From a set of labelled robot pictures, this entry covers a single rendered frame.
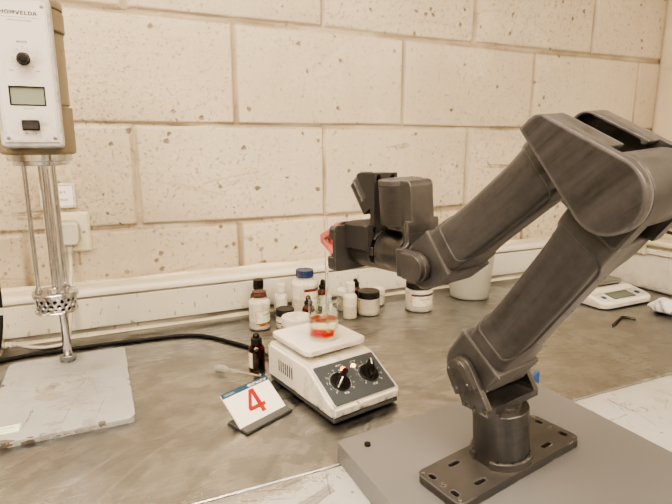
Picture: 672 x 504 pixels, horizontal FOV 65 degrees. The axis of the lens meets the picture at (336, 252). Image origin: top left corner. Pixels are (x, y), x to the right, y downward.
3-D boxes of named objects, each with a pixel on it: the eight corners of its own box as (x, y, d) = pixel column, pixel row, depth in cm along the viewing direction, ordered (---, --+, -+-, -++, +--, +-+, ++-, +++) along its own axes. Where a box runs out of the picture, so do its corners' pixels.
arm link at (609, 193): (391, 256, 65) (572, 75, 40) (445, 243, 69) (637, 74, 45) (434, 347, 61) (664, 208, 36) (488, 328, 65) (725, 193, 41)
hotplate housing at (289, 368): (399, 402, 84) (401, 355, 82) (333, 427, 76) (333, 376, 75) (322, 357, 102) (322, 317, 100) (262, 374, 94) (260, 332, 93)
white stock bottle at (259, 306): (245, 329, 117) (243, 292, 115) (257, 322, 121) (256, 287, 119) (262, 332, 115) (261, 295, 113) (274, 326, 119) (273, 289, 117)
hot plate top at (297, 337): (367, 342, 88) (367, 337, 88) (307, 358, 81) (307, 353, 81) (327, 322, 98) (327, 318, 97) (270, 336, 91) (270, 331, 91)
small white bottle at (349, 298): (355, 320, 123) (356, 284, 121) (341, 319, 123) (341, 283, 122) (357, 315, 126) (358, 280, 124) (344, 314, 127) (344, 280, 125)
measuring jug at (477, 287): (429, 287, 151) (431, 235, 148) (468, 283, 155) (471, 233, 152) (462, 305, 134) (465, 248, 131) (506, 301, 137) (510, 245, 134)
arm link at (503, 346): (439, 362, 63) (609, 137, 40) (479, 347, 66) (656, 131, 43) (470, 407, 59) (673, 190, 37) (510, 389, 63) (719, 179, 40)
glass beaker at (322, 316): (314, 332, 91) (314, 287, 90) (343, 335, 90) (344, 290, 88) (300, 344, 86) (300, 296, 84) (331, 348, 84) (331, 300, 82)
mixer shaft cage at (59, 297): (79, 313, 84) (63, 155, 79) (31, 319, 81) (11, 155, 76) (80, 302, 90) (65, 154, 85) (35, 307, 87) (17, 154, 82)
